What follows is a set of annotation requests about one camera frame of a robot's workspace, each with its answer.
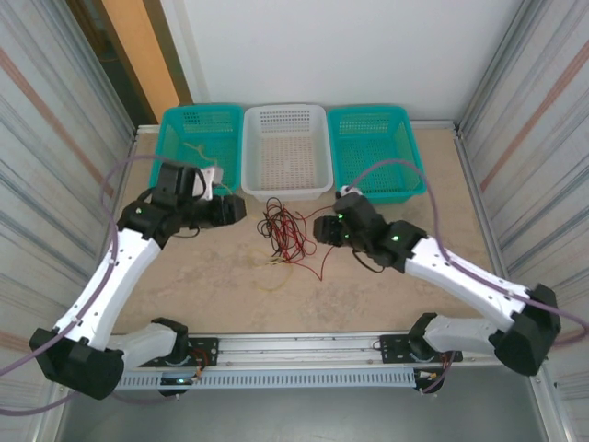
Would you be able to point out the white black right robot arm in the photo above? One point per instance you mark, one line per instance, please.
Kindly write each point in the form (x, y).
(460, 276)

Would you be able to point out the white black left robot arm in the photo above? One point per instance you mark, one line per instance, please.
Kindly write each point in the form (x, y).
(106, 285)

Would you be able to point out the white plastic basket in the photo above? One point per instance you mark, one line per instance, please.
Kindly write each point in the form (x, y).
(285, 152)

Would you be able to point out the teal plastic basket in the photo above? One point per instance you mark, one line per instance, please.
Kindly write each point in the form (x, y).
(382, 143)
(198, 129)

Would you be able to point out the orange wooden door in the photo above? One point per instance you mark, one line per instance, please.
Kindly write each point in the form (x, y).
(138, 46)

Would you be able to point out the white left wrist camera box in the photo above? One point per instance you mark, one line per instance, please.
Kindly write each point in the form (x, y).
(211, 182)

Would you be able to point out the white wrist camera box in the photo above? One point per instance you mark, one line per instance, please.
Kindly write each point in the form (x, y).
(345, 190)
(211, 182)

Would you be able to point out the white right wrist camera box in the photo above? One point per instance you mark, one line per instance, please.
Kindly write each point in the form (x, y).
(345, 190)

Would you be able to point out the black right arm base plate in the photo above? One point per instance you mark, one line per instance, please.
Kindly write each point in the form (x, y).
(391, 345)

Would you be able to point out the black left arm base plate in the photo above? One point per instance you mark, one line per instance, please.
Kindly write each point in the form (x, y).
(207, 345)

